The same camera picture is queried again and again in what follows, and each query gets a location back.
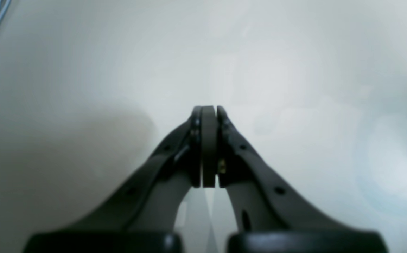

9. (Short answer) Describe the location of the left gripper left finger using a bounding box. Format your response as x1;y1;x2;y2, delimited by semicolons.
24;106;206;253

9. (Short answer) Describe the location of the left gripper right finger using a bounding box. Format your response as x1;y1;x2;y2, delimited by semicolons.
217;106;388;253

